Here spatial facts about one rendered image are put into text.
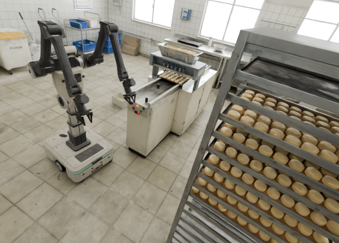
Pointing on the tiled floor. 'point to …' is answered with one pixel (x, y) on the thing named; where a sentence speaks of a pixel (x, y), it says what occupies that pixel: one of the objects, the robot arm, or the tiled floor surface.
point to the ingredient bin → (13, 49)
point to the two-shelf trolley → (81, 32)
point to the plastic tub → (116, 99)
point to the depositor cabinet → (189, 101)
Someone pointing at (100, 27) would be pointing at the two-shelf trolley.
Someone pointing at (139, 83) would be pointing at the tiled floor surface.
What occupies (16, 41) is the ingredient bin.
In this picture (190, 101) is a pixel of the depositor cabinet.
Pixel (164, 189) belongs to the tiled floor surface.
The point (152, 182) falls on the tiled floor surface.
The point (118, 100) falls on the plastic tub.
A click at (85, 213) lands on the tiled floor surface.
